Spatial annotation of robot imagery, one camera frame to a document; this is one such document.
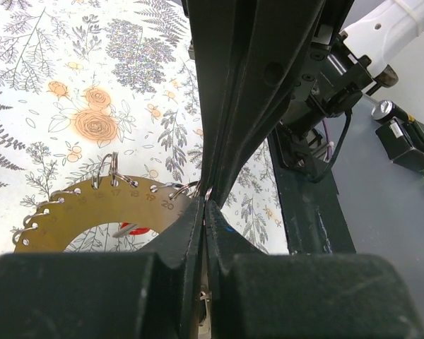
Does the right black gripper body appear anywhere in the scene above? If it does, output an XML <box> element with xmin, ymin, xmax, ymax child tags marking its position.
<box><xmin>275</xmin><ymin>1</ymin><xmax>373</xmax><ymax>177</ymax></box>

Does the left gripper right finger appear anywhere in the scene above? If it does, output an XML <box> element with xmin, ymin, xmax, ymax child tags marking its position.
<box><xmin>204</xmin><ymin>201</ymin><xmax>424</xmax><ymax>338</ymax></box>

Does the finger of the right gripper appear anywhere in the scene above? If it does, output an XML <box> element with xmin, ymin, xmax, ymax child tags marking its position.
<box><xmin>211</xmin><ymin>1</ymin><xmax>324</xmax><ymax>205</ymax></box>
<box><xmin>182</xmin><ymin>1</ymin><xmax>257</xmax><ymax>198</ymax></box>

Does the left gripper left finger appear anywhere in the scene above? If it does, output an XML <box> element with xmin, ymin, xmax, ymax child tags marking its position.
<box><xmin>0</xmin><ymin>198</ymin><xmax>204</xmax><ymax>338</ymax></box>

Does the red key tag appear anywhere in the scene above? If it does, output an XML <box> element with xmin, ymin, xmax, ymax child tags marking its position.
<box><xmin>112</xmin><ymin>222</ymin><xmax>150</xmax><ymax>238</ymax></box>

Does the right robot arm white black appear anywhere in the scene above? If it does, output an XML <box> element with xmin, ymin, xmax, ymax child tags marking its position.
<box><xmin>182</xmin><ymin>0</ymin><xmax>424</xmax><ymax>206</ymax></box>

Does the floral table mat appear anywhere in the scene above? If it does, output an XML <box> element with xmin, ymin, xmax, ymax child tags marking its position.
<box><xmin>0</xmin><ymin>0</ymin><xmax>290</xmax><ymax>262</ymax></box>

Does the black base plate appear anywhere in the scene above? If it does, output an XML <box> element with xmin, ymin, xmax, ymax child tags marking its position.
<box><xmin>268</xmin><ymin>133</ymin><xmax>356</xmax><ymax>254</ymax></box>

